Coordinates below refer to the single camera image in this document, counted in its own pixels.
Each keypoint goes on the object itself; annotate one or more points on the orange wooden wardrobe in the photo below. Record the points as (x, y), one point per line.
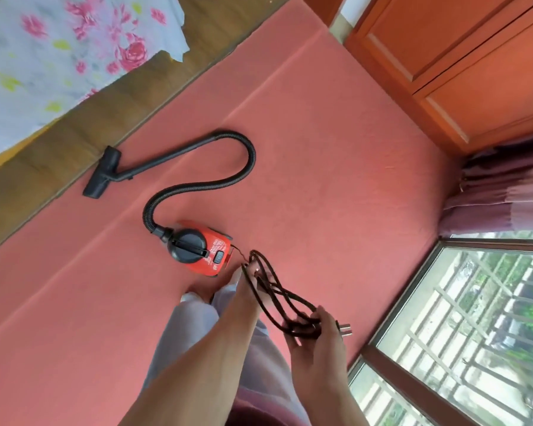
(453, 57)

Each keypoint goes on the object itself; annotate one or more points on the red vacuum cleaner body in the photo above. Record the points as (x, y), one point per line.
(204, 250)

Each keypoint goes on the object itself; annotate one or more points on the person's right thumb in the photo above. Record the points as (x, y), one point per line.
(294, 348)

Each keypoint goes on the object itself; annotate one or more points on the person's left forearm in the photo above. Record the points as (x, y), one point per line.
(191, 372)

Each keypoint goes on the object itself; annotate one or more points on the person's light grey trousers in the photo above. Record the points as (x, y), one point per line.
(182, 332)

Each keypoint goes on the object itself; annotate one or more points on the wooden bed frame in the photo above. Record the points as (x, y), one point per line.
(71, 141)

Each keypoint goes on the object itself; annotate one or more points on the person's left hand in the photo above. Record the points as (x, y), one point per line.
(248, 292)

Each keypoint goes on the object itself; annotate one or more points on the white window grille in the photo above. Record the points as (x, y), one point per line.
(479, 332)

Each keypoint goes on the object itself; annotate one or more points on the brown window frame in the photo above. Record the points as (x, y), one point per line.
(408, 314)

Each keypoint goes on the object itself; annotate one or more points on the black vacuum wand with nozzle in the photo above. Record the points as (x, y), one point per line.
(106, 172)

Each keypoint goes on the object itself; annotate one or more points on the yellow mattress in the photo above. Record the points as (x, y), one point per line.
(4, 153)

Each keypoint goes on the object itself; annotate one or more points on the purple curtain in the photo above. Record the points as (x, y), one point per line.
(502, 190)

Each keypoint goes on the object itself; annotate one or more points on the person's right forearm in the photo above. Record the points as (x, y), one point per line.
(333, 408)

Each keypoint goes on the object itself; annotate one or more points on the person's left fingers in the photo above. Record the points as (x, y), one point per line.
(251, 275)

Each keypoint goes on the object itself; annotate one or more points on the person's right hand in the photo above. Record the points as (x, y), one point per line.
(320, 359)

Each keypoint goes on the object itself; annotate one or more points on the floral bedsheet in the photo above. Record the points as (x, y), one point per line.
(49, 53)

